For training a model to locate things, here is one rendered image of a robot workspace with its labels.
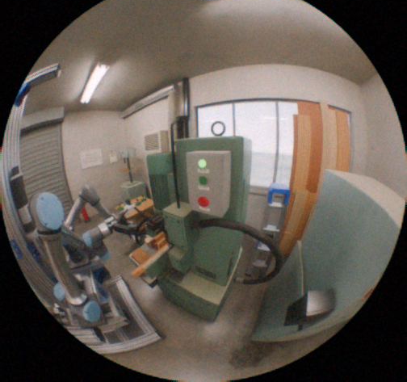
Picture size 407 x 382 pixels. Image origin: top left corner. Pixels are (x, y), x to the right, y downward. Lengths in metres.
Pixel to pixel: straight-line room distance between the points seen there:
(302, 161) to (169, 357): 2.46
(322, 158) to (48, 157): 4.74
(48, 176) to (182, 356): 3.66
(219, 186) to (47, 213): 0.51
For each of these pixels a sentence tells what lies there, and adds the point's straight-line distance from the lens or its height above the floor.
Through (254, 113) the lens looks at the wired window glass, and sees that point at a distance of 1.81.
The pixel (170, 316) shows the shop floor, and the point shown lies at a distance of 1.56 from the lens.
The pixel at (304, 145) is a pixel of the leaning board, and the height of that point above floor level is 1.53.
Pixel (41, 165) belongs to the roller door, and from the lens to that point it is 3.55.
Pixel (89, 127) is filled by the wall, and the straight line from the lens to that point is 3.63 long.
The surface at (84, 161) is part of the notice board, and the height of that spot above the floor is 1.45.
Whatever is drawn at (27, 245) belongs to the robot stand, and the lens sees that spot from 0.87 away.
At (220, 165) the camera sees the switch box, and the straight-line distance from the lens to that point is 0.25.
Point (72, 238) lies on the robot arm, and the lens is 0.75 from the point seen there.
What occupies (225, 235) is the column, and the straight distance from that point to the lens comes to 0.42.
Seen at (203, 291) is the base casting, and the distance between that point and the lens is 0.75.
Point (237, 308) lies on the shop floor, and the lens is 1.56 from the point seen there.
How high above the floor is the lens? 1.50
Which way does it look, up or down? 16 degrees down
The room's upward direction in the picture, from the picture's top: 2 degrees counter-clockwise
